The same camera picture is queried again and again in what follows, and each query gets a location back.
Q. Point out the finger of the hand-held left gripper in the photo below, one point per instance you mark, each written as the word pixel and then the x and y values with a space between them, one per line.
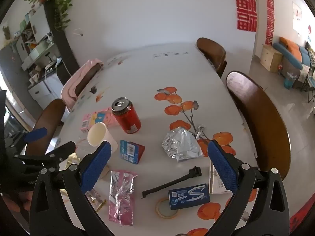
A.
pixel 62 150
pixel 37 134

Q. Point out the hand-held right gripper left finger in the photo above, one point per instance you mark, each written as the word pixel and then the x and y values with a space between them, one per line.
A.
pixel 96 167

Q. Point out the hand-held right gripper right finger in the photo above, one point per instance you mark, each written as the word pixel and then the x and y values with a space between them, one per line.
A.
pixel 222 167

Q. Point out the tan paper wrapper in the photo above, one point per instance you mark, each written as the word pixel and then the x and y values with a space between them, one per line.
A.
pixel 72 157

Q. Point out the white cardboard box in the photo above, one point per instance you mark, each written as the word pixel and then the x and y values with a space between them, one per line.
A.
pixel 215 185

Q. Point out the clear snack wrapper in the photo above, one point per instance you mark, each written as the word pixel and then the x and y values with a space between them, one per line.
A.
pixel 94 198

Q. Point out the white paper cup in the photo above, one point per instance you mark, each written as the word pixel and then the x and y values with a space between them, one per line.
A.
pixel 98 134

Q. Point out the blue red card packet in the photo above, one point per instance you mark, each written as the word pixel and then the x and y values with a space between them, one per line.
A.
pixel 130 151

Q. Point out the pink foil wrapper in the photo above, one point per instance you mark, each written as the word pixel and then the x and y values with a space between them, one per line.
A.
pixel 121 196

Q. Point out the small silver foil wrapper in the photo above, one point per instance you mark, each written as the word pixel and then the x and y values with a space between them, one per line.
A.
pixel 199 130

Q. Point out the blue gum box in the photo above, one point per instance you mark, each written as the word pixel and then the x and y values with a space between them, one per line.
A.
pixel 188 196

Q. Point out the pink snack packet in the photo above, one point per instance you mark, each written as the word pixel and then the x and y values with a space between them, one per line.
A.
pixel 98 118

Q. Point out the silver foil bag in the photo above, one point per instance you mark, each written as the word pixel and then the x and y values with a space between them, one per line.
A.
pixel 181 143

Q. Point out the black plastic tool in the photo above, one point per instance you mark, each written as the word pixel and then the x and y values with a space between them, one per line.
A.
pixel 169 183

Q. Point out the red soda can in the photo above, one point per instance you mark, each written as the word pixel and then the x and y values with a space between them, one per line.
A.
pixel 128 120

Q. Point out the clear tape roll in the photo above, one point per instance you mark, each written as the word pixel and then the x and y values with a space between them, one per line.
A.
pixel 158 212

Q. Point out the person's left hand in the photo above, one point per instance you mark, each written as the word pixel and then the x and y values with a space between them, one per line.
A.
pixel 12 205

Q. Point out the round-backed brown wooden chair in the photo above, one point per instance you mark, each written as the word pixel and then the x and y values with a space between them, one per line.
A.
pixel 49 118

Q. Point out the sliding glass door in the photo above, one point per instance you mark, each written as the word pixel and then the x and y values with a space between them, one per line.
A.
pixel 13 118

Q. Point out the low white cabinet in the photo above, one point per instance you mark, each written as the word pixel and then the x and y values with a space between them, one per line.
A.
pixel 46 88

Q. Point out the large brown wooden chair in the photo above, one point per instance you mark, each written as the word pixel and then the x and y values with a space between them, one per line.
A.
pixel 263 127

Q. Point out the grey fridge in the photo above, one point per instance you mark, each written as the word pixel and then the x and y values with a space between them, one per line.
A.
pixel 14 78

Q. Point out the black white shelf cabinet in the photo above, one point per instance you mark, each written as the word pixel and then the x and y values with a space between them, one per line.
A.
pixel 61 44

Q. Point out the teal bin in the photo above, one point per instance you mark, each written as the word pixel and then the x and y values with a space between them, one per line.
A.
pixel 289 81

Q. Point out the small brown wooden chair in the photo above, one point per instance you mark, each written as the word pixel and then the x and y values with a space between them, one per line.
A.
pixel 211 50

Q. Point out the light wooden nightstand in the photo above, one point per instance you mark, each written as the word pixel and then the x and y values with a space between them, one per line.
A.
pixel 270 59

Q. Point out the blue sofa with orange cushions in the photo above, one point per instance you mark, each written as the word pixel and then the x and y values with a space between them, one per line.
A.
pixel 288 54

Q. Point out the narrow red paper strip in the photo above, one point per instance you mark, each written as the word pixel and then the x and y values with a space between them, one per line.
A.
pixel 270 17

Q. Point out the large red paper cutout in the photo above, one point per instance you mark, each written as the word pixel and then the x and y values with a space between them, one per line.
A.
pixel 246 5

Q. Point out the wall poster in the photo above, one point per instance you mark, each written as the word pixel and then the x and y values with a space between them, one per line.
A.
pixel 297 14

